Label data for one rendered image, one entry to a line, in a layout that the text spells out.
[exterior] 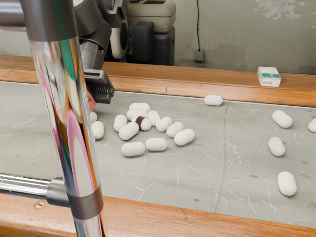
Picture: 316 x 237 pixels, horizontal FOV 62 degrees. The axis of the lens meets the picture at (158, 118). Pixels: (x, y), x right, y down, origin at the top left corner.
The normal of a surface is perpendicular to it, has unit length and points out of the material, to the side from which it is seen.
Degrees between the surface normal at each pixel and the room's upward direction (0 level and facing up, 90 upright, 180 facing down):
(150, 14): 90
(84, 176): 90
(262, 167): 0
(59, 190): 34
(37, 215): 0
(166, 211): 0
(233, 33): 90
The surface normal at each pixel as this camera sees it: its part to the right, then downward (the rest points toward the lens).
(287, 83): 0.00, -0.86
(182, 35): -0.16, 0.50
